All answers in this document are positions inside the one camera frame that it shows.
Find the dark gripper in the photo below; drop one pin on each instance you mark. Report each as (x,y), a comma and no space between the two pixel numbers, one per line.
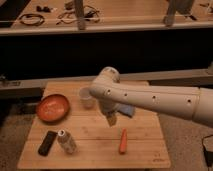
(111,119)

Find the clear plastic bottle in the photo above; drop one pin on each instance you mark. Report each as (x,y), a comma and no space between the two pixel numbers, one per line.
(66,141)

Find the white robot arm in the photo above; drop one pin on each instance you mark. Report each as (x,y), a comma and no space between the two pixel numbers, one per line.
(189,103)

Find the orange carrot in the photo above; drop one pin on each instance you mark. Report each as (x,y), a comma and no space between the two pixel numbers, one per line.
(123,142)

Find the clear plastic cup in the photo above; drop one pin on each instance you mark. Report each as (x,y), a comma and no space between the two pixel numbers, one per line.
(85,98)

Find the wooden cutting board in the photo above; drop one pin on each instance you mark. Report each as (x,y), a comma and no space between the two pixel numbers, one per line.
(97,142)

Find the orange plate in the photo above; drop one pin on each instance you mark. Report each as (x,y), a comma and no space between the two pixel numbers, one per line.
(52,108)

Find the black rectangular block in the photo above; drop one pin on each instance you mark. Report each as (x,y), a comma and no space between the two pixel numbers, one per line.
(47,143)

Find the grey metal post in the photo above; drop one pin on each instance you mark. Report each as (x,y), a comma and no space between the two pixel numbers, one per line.
(79,12)
(177,6)

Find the grey metal post right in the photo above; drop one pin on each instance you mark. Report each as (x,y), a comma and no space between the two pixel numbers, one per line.
(177,6)

